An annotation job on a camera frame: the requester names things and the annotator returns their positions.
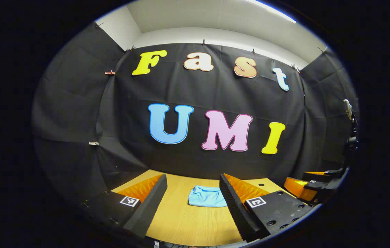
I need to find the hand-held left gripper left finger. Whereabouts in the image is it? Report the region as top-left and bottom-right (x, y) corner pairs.
(105, 174), (168, 239)

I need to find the light blue T-shirt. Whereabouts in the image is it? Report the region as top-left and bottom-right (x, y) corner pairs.
(188, 185), (228, 208)

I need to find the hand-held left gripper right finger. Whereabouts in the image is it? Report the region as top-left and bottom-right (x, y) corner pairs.
(219, 173), (315, 242)

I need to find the black backdrop cloth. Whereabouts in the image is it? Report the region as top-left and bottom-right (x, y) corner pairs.
(31, 22), (359, 207)

